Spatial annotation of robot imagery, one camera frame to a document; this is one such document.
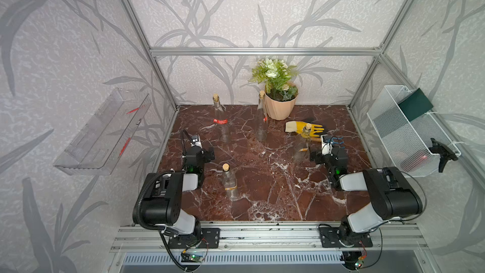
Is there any green artificial plant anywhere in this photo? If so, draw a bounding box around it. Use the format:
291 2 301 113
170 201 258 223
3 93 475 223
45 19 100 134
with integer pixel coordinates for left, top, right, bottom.
249 58 298 102

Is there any tall slim glass bottle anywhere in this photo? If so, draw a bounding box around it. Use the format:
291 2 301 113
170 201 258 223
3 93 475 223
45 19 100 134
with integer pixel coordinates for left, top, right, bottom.
255 90 268 142

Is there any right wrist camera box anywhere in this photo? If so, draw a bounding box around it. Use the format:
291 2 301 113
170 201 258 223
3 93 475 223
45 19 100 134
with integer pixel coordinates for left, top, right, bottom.
320 134 337 155

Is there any pink flower pot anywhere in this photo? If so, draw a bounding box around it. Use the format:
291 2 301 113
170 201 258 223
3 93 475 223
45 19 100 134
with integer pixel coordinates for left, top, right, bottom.
265 82 298 121

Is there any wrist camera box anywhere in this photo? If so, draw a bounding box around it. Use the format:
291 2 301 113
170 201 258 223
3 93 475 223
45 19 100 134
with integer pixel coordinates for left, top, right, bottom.
320 134 337 155
190 135 202 148

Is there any white mesh wall basket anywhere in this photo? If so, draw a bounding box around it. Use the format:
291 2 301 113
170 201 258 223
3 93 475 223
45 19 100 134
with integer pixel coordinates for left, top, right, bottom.
367 85 461 177

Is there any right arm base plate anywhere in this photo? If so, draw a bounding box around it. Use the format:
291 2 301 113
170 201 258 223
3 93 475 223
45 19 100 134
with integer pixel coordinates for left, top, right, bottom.
318 224 373 248

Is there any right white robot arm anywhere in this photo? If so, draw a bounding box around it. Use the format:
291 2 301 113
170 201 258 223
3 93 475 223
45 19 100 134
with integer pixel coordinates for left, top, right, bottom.
309 147 425 238

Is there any clear plastic wall shelf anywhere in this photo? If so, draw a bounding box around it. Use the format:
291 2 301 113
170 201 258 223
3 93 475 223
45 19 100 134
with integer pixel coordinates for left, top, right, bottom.
54 88 152 176

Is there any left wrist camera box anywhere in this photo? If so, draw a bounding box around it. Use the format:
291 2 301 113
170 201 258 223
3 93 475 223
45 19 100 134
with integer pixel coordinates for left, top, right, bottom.
190 135 202 148

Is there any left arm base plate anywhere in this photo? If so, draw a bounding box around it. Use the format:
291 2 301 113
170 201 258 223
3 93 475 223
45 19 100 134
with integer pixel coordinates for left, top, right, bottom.
168 227 221 249

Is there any black spray bottle trigger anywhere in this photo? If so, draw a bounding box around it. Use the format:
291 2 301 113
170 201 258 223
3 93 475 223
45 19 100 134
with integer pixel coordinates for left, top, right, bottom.
429 138 458 173

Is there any glass bottle with red label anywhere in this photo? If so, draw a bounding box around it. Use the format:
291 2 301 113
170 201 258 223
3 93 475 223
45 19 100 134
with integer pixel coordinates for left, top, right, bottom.
213 94 231 144

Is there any dark green card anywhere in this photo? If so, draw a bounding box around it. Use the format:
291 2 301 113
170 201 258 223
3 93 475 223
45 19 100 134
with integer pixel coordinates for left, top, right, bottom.
398 88 434 121

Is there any yellow gardening glove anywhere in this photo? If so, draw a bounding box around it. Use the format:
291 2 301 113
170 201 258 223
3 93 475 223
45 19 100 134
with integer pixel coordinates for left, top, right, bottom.
285 121 325 138

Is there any short glass bottle gold label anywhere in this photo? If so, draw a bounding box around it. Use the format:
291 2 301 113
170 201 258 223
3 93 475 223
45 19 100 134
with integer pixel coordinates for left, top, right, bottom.
222 163 239 202

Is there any aluminium front rail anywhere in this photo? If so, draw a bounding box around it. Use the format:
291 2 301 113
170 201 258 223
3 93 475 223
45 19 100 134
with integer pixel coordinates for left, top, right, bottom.
110 221 429 253

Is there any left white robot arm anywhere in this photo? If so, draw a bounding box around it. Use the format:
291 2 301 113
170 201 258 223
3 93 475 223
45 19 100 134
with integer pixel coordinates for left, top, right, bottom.
132 145 215 239

